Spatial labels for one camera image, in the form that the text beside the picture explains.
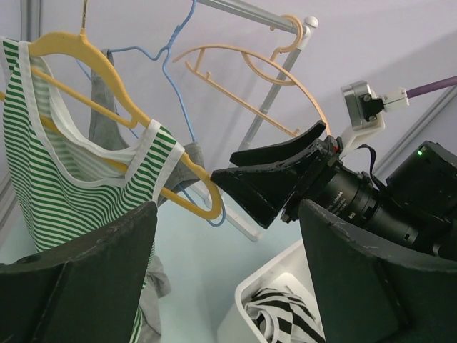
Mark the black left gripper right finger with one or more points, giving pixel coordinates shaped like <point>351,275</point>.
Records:
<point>369,289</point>

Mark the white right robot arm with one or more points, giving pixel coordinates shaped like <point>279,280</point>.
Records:
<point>414,207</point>

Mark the green white striped tank top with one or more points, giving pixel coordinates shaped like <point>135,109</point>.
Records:
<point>66,185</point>

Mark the grey tank top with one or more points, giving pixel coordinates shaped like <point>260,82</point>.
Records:
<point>105,133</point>

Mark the white clothes rack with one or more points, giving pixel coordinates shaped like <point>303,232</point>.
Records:
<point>283,58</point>

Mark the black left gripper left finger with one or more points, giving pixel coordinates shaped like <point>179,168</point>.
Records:
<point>86,290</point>

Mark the white plastic basket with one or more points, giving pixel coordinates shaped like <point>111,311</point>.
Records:
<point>287,272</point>

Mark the black white striped tank top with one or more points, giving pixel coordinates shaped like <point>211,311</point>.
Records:
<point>283,317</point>

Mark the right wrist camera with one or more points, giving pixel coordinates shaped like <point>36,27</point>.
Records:
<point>365,110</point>

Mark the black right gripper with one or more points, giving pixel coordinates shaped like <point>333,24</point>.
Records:
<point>268,179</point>

